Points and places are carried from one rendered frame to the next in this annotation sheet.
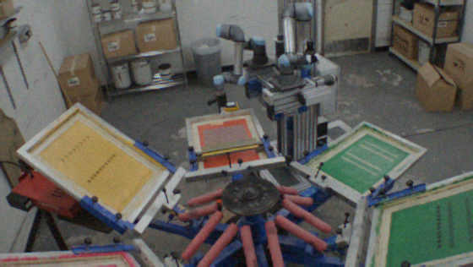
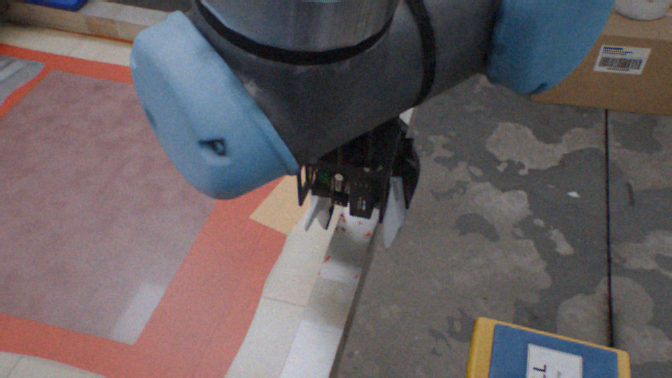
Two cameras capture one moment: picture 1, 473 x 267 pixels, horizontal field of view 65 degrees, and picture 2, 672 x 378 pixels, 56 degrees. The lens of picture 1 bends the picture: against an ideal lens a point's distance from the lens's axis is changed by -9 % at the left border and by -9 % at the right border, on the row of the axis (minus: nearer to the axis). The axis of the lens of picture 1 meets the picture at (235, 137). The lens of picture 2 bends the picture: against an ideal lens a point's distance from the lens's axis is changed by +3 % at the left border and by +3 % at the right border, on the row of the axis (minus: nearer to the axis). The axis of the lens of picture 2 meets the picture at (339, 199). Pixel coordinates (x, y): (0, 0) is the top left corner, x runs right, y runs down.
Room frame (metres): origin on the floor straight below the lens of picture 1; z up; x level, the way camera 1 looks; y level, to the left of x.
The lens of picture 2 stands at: (3.12, -0.26, 1.44)
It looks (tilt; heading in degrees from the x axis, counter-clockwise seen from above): 47 degrees down; 112
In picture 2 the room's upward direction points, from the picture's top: straight up
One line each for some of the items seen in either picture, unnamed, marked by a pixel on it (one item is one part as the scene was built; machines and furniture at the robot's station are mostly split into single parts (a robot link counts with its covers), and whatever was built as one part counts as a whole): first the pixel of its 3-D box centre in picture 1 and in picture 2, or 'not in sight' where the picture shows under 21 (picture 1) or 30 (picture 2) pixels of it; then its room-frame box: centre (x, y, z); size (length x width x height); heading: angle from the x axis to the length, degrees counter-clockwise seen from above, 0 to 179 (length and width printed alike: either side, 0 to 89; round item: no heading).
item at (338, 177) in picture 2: (221, 100); (354, 130); (2.99, 0.09, 1.12); 0.09 x 0.08 x 0.12; 97
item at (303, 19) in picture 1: (303, 36); not in sight; (2.93, -0.59, 1.63); 0.15 x 0.12 x 0.55; 86
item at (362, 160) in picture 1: (353, 158); not in sight; (2.11, -0.77, 1.05); 1.08 x 0.61 x 0.23; 126
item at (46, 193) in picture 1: (59, 183); not in sight; (2.14, 1.26, 1.06); 0.61 x 0.46 x 0.12; 66
